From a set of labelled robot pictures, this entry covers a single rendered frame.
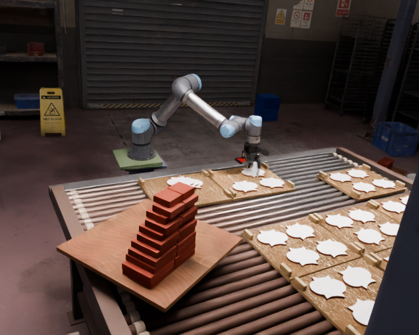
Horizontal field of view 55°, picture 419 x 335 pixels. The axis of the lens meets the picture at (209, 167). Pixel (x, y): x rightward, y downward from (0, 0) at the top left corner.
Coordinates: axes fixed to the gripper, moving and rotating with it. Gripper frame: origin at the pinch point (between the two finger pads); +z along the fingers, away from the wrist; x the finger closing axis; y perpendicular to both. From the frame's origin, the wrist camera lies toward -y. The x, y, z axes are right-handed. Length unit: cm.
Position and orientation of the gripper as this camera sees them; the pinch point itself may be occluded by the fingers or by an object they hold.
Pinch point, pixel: (253, 171)
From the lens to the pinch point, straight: 249.9
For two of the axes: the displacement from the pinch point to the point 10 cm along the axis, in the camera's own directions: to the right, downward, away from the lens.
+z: -0.5, 9.1, 4.2
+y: -9.0, 1.4, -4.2
